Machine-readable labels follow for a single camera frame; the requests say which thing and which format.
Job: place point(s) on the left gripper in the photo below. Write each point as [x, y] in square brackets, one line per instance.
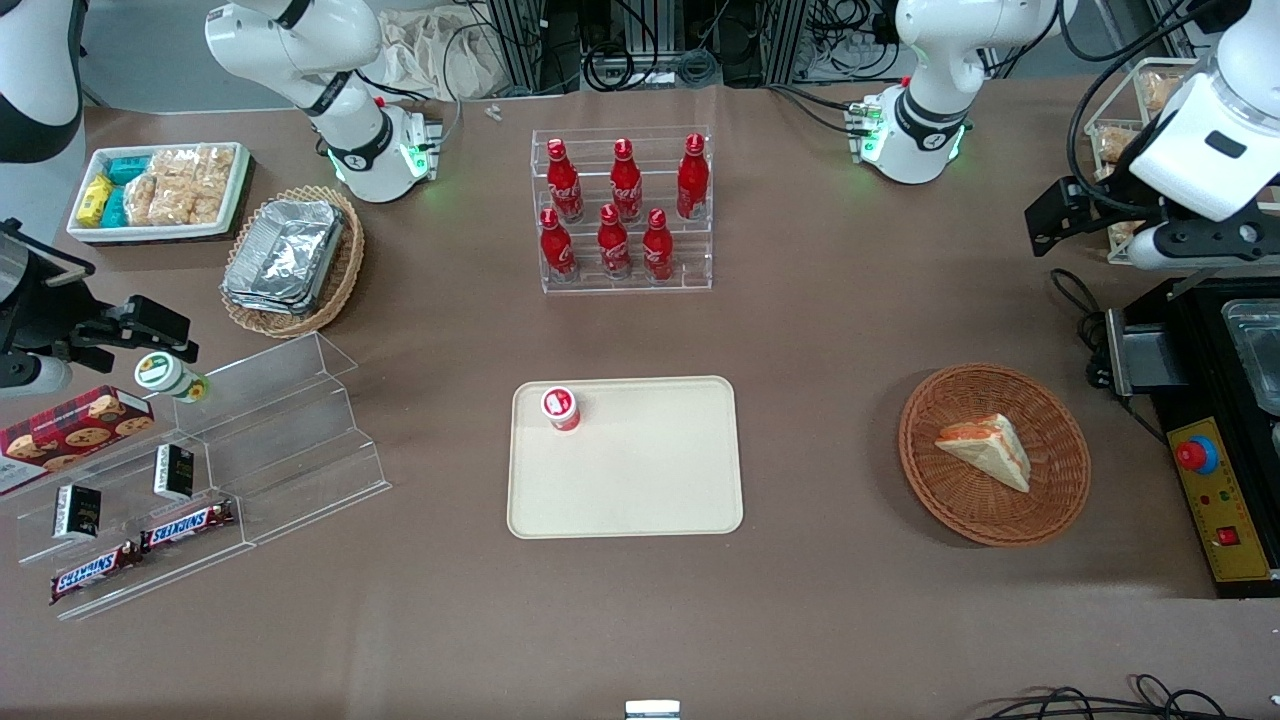
[1103, 199]

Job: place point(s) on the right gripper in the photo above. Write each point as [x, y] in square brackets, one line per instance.
[42, 312]

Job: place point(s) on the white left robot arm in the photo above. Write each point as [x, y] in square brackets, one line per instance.
[940, 60]

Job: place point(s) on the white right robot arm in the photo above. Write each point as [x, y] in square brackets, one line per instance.
[300, 50]

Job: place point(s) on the white rectangular snack tray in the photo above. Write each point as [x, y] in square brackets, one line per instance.
[235, 180]

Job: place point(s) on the oval wicker basket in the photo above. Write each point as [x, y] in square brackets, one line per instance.
[345, 260]

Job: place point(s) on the wrapped triangle sandwich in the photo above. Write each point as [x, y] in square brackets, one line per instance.
[990, 450]

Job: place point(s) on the round brown wicker basket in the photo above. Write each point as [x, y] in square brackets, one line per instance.
[960, 500]

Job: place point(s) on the beige plastic tray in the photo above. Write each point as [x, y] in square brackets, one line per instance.
[640, 470]

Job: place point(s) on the green white sunflower cup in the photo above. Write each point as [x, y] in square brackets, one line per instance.
[165, 373]

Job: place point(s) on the wrapped bread pack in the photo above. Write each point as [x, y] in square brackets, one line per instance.
[1162, 90]
[1115, 142]

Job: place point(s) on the red tartan cookie box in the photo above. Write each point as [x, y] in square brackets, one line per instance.
[70, 430]

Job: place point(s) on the teal snack packet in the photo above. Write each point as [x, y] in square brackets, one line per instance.
[128, 169]
[115, 208]

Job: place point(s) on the clear rice cracker bag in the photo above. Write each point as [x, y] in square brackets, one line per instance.
[175, 190]
[213, 180]
[142, 200]

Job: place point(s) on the yellow snack packet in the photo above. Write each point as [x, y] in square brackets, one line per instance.
[95, 200]

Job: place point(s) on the aluminium foil container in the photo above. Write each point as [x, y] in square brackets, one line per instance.
[262, 304]

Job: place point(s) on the small black white box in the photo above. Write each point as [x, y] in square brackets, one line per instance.
[76, 512]
[174, 472]

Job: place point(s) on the silver foil packet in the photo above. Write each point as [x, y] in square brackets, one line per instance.
[290, 250]

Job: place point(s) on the black yellow control box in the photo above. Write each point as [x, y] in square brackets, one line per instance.
[1210, 360]

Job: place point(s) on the clear acrylic stepped shelf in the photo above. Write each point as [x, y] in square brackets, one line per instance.
[290, 440]

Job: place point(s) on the Snickers chocolate bar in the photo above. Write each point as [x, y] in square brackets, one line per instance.
[188, 526]
[95, 572]

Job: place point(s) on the clear plastic container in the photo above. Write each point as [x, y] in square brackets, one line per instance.
[1258, 350]

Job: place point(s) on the red emergency stop button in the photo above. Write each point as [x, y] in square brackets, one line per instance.
[1196, 455]

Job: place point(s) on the red cola bottle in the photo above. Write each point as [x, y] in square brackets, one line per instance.
[563, 185]
[625, 185]
[692, 180]
[657, 250]
[613, 245]
[556, 248]

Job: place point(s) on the clear acrylic bottle rack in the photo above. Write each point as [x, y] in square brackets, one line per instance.
[690, 255]

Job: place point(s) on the beige cloth bag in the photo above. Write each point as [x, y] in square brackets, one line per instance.
[430, 50]

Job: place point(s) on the red white yogurt cup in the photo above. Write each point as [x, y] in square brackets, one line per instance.
[562, 408]

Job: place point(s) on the silver metal bracket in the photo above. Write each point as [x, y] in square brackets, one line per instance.
[652, 710]

